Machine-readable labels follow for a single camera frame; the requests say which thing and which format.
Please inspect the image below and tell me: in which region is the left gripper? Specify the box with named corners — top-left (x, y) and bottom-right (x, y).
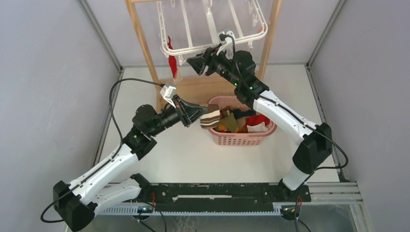
top-left (148, 94), bottom-right (208, 137)

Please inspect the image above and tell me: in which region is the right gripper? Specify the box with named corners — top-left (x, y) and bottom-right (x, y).
top-left (188, 43), bottom-right (242, 87)

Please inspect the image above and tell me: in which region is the brown white striped sock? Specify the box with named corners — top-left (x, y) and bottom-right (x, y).
top-left (200, 104), bottom-right (220, 130)

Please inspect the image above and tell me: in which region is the red sock with face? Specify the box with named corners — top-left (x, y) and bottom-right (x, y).
top-left (167, 36), bottom-right (180, 84)

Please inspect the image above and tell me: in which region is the white plastic clip hanger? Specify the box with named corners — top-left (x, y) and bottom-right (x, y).
top-left (156, 0), bottom-right (270, 65)

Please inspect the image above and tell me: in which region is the olive orange striped sock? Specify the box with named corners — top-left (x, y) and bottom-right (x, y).
top-left (216, 111), bottom-right (239, 133)

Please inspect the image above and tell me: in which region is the navy blue sock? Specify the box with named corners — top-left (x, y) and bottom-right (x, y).
top-left (230, 109), bottom-right (256, 119)

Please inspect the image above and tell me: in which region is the tan brown sock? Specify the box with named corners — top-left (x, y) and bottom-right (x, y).
top-left (235, 117), bottom-right (248, 133)

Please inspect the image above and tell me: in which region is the red santa sock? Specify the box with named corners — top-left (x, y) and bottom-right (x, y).
top-left (246, 114), bottom-right (270, 127)

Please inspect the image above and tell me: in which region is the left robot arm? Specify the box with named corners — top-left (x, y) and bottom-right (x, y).
top-left (53, 95), bottom-right (207, 232)

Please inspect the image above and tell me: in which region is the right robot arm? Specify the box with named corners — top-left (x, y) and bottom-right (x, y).
top-left (186, 48), bottom-right (333, 201)

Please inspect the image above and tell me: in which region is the wooden hanger stand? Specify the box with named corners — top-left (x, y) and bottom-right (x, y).
top-left (125, 0), bottom-right (282, 104)

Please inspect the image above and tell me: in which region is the pink laundry basket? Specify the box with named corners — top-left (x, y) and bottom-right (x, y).
top-left (208, 96), bottom-right (277, 145)

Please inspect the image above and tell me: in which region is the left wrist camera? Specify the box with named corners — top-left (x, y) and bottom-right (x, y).
top-left (160, 83), bottom-right (176, 108)

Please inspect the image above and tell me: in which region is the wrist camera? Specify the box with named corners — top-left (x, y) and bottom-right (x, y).
top-left (216, 30), bottom-right (235, 55)
top-left (160, 83), bottom-right (176, 108)

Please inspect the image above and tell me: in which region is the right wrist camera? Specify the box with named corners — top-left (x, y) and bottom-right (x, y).
top-left (216, 30), bottom-right (235, 55)

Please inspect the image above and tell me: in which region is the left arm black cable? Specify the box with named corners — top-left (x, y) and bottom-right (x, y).
top-left (40, 77), bottom-right (165, 224)

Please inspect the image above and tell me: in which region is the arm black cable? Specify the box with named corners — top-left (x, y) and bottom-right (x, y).
top-left (221, 34), bottom-right (349, 180)
top-left (40, 77), bottom-right (165, 224)

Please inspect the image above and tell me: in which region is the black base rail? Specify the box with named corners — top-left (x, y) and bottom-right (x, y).
top-left (133, 183), bottom-right (311, 214)

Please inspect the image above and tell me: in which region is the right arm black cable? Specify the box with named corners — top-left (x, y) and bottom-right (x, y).
top-left (221, 34), bottom-right (349, 180)

